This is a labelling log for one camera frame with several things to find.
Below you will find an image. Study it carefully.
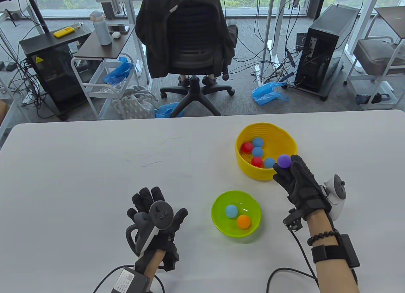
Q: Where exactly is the green plastic bowl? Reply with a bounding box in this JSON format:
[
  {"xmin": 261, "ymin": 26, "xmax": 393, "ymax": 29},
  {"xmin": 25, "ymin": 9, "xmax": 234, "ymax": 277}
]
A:
[{"xmin": 211, "ymin": 190, "xmax": 262, "ymax": 238}]

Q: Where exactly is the black glove cable connector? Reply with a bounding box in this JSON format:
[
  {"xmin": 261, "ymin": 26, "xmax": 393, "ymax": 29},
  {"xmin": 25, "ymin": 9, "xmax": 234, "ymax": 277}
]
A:
[{"xmin": 283, "ymin": 208, "xmax": 306, "ymax": 232}]

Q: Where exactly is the brown cardboard box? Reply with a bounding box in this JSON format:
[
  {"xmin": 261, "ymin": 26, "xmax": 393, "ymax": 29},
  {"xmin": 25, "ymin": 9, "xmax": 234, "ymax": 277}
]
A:
[{"xmin": 0, "ymin": 100, "xmax": 10, "ymax": 126}]

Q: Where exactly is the dark bead bracelet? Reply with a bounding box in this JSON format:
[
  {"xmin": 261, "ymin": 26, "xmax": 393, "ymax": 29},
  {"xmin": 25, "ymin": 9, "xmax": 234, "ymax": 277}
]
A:
[{"xmin": 307, "ymin": 230, "xmax": 340, "ymax": 246}]

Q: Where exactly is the black equipment cabinet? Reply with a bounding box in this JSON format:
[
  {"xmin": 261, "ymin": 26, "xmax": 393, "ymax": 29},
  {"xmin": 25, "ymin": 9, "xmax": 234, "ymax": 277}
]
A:
[{"xmin": 20, "ymin": 29, "xmax": 92, "ymax": 121}]

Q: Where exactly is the grey water bottle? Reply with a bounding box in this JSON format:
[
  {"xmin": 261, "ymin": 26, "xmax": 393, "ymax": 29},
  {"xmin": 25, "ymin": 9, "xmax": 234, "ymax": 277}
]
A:
[{"xmin": 90, "ymin": 10, "xmax": 112, "ymax": 46}]

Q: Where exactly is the grey cushioned white stool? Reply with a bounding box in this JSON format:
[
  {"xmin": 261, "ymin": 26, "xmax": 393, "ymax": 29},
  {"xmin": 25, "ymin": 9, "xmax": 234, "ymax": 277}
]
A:
[{"xmin": 344, "ymin": 36, "xmax": 405, "ymax": 111}]

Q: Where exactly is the yellow plastic bowl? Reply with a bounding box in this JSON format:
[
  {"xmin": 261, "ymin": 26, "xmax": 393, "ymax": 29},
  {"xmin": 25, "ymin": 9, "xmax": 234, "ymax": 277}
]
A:
[{"xmin": 235, "ymin": 122, "xmax": 298, "ymax": 181}]

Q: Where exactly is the dark brown side table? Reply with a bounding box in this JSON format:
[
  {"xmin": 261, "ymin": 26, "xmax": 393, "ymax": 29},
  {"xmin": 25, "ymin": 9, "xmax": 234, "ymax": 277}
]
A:
[{"xmin": 74, "ymin": 24, "xmax": 136, "ymax": 59}]

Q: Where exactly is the white desk with black top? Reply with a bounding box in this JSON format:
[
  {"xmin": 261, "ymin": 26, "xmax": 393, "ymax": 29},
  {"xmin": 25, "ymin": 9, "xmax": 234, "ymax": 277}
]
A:
[{"xmin": 335, "ymin": 0, "xmax": 380, "ymax": 63}]

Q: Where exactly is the black mesh office chair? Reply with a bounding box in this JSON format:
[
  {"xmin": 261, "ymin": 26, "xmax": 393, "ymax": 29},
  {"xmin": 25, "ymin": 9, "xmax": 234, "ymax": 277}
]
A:
[{"xmin": 136, "ymin": 0, "xmax": 238, "ymax": 116}]

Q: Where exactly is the black computer tower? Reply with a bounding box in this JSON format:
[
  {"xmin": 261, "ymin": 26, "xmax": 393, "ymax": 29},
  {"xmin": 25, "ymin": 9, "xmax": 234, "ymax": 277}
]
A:
[{"xmin": 294, "ymin": 4, "xmax": 361, "ymax": 94}]

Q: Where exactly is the person's left hand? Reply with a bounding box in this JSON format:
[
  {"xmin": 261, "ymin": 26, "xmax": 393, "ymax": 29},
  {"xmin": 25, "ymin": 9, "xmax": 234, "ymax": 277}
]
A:
[{"xmin": 127, "ymin": 187, "xmax": 189, "ymax": 271}]

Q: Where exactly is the person's right forearm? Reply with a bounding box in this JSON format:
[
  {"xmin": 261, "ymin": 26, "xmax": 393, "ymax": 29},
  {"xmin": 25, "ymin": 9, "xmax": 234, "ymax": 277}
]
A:
[{"xmin": 305, "ymin": 209, "xmax": 359, "ymax": 293}]

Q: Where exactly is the dark square tabletop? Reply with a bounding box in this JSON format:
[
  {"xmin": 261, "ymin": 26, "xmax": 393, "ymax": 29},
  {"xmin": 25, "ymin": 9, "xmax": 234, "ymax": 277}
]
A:
[{"xmin": 374, "ymin": 5, "xmax": 405, "ymax": 39}]

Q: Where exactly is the tangle of black cables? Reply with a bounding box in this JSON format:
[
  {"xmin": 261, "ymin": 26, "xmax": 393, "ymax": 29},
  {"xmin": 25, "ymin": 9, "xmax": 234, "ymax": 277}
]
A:
[{"xmin": 0, "ymin": 21, "xmax": 56, "ymax": 119}]

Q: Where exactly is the white wire rolling cart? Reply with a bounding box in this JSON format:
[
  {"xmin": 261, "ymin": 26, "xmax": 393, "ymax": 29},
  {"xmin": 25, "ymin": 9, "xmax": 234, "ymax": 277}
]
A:
[{"xmin": 71, "ymin": 53, "xmax": 141, "ymax": 120}]

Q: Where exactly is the black and white handheld controller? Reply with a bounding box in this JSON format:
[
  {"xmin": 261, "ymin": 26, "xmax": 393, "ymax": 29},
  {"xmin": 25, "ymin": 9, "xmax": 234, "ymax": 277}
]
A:
[
  {"xmin": 126, "ymin": 201, "xmax": 174, "ymax": 255},
  {"xmin": 321, "ymin": 174, "xmax": 346, "ymax": 221}
]

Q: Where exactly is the yellow phone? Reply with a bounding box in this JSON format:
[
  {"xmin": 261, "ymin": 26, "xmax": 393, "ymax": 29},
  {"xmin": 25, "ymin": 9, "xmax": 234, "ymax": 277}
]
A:
[{"xmin": 53, "ymin": 27, "xmax": 78, "ymax": 38}]

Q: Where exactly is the black wrist strap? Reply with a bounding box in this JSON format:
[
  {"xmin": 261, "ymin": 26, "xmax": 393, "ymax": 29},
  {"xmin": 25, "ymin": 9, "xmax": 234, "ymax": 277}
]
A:
[{"xmin": 311, "ymin": 244, "xmax": 344, "ymax": 263}]

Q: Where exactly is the black stand pole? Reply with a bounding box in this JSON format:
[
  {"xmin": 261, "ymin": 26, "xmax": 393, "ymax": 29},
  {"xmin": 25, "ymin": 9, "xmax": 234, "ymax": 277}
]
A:
[{"xmin": 25, "ymin": 0, "xmax": 49, "ymax": 34}]

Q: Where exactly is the person's right hand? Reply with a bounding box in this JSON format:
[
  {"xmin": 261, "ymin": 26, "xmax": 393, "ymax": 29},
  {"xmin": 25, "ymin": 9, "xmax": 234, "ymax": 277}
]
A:
[{"xmin": 273, "ymin": 155, "xmax": 332, "ymax": 221}]

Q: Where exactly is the black jacket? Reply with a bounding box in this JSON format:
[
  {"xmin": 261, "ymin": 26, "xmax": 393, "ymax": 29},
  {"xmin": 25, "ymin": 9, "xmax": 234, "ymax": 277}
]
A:
[{"xmin": 135, "ymin": 0, "xmax": 236, "ymax": 79}]

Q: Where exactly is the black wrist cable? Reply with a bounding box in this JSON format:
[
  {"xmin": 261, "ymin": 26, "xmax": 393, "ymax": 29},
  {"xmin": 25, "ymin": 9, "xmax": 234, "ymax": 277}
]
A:
[
  {"xmin": 93, "ymin": 265, "xmax": 165, "ymax": 293},
  {"xmin": 266, "ymin": 230, "xmax": 318, "ymax": 293}
]

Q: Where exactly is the blue plastic bag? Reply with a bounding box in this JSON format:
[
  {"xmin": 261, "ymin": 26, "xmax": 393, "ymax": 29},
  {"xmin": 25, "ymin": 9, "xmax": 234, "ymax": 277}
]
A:
[
  {"xmin": 252, "ymin": 82, "xmax": 290, "ymax": 106},
  {"xmin": 154, "ymin": 102, "xmax": 185, "ymax": 119},
  {"xmin": 103, "ymin": 56, "xmax": 135, "ymax": 86}
]

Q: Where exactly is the grey dotted fabric bag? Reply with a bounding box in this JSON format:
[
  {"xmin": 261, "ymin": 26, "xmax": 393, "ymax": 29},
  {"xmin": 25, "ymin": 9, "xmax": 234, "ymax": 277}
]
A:
[{"xmin": 111, "ymin": 85, "xmax": 159, "ymax": 119}]

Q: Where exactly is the grey wrist sensor box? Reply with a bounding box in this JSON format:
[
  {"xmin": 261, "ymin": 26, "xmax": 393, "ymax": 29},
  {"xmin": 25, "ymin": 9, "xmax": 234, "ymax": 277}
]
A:
[
  {"xmin": 111, "ymin": 267, "xmax": 151, "ymax": 293},
  {"xmin": 339, "ymin": 234, "xmax": 360, "ymax": 268}
]

